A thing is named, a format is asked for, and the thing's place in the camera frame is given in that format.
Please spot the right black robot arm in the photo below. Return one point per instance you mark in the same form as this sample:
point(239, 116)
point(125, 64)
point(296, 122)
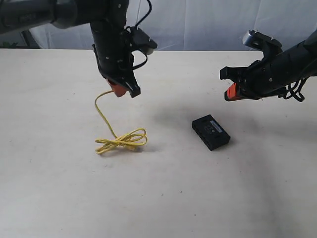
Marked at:
point(303, 65)

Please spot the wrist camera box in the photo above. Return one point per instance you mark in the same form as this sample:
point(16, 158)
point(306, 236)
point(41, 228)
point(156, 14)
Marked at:
point(142, 42)
point(269, 46)

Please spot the small black box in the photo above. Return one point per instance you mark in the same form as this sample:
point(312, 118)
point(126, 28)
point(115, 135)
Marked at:
point(210, 132)

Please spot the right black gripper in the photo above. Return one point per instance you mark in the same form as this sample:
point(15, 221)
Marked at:
point(263, 78)

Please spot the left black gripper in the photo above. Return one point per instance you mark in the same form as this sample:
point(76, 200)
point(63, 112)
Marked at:
point(113, 56)

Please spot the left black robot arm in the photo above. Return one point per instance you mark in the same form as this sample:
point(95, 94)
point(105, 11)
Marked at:
point(20, 15)

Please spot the white wrinkled backdrop cloth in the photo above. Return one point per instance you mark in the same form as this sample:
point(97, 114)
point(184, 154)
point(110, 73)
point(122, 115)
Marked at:
point(219, 25)

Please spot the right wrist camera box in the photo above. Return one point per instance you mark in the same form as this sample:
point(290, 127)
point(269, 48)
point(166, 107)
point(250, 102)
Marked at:
point(269, 46)

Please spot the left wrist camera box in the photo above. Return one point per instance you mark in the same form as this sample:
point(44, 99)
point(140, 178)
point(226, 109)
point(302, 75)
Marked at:
point(142, 42)

